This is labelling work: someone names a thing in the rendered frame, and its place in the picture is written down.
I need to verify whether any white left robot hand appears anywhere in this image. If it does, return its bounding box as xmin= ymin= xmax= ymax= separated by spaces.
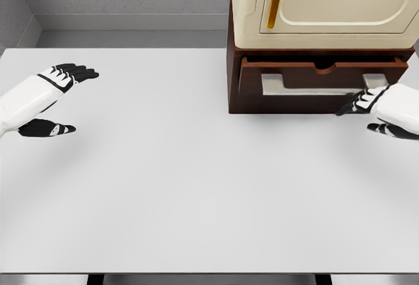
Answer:
xmin=0 ymin=63 xmax=100 ymax=138

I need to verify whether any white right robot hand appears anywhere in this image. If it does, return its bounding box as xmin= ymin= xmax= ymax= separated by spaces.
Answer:
xmin=336 ymin=83 xmax=419 ymax=141

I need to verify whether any brown wooden drawer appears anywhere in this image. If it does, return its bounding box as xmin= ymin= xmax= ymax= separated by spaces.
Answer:
xmin=236 ymin=56 xmax=410 ymax=114

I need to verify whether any brown wooden drawer cabinet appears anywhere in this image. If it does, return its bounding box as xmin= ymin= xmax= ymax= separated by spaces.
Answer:
xmin=226 ymin=26 xmax=417 ymax=115

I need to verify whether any cream cabinet body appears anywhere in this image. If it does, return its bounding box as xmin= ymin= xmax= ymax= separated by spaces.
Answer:
xmin=231 ymin=0 xmax=419 ymax=50

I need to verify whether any silver drawer handle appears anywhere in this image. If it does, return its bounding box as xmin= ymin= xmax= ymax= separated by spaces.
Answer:
xmin=261 ymin=73 xmax=391 ymax=97

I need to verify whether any gold door handle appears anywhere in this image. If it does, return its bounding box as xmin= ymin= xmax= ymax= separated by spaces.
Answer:
xmin=266 ymin=0 xmax=287 ymax=30

